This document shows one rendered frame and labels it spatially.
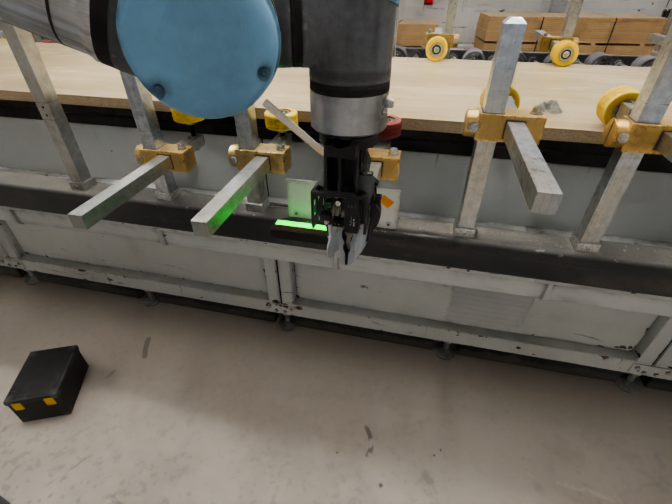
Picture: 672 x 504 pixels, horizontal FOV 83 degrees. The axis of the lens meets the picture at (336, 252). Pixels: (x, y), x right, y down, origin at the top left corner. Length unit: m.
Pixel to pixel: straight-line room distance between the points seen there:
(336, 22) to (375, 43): 0.04
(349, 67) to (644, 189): 0.91
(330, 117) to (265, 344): 1.22
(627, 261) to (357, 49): 0.74
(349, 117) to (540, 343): 1.20
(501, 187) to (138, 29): 0.95
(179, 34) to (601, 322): 1.40
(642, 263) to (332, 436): 0.95
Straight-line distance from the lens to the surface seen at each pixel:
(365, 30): 0.41
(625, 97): 1.03
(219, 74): 0.27
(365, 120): 0.43
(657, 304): 1.15
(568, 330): 1.50
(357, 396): 1.40
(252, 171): 0.81
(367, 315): 1.41
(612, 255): 0.98
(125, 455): 1.45
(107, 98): 1.28
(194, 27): 0.26
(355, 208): 0.46
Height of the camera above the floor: 1.18
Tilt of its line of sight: 37 degrees down
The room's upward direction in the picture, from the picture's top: straight up
